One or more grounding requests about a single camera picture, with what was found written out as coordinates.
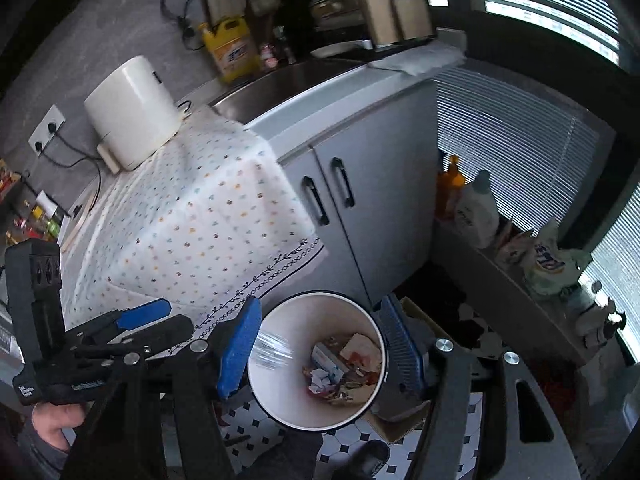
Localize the brown paper bag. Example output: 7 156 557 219
340 333 382 372

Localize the blue white carton box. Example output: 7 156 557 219
310 342 349 384

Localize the white paper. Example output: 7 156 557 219
303 368 334 396

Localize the red white wrapper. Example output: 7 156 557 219
343 352 380 389

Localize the white trash bin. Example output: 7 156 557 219
247 292 387 432

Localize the left hand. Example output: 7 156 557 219
30 402 86 452

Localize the cardboard box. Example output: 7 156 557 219
367 297 449 444

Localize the dotted white tablecloth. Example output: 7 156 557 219
61 107 326 336

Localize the white detergent bottle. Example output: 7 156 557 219
454 169 499 249

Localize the orange soap bottle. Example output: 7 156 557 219
435 154 466 220

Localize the grey cabinet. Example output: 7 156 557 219
247 41 464 307

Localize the white air fryer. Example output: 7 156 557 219
84 55 190 174

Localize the stainless steel sink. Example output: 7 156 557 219
208 60 388 126

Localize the yellow detergent jug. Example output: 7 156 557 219
198 16 260 84

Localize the wooden cutting board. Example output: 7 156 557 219
360 0 436 48

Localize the black power cable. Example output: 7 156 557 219
34 123 104 196

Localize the white wall socket panel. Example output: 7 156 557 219
28 104 65 156

